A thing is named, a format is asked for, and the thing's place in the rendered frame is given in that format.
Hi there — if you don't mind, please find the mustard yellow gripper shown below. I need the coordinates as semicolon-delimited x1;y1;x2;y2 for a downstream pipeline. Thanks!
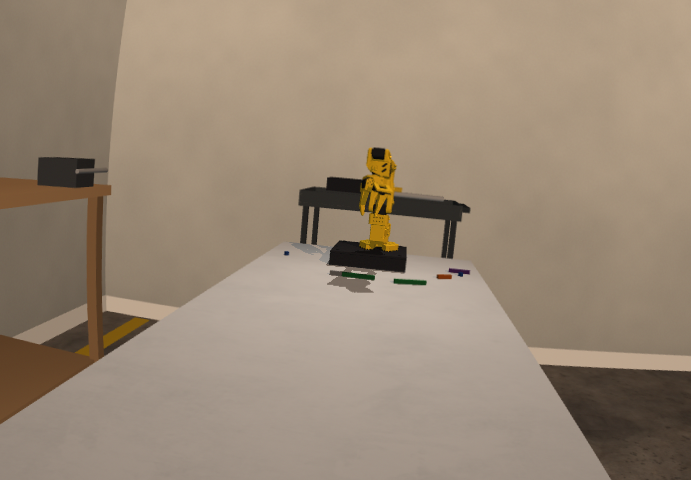
359;175;393;217

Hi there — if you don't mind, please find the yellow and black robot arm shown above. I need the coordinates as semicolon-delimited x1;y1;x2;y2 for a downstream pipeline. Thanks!
359;147;398;252

